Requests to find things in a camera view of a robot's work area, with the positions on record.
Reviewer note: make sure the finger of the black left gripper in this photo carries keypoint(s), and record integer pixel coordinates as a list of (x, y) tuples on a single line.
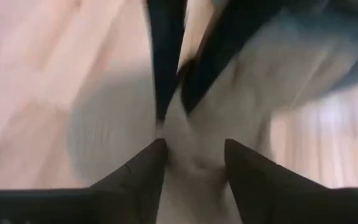
[(219, 53), (166, 56)]

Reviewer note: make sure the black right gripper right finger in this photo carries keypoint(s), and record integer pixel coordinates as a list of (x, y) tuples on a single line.
[(259, 189)]

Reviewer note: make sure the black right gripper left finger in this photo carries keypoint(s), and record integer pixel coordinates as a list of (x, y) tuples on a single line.
[(135, 186)]

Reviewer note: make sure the grey fabric hat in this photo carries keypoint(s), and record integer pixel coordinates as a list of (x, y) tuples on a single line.
[(253, 93)]

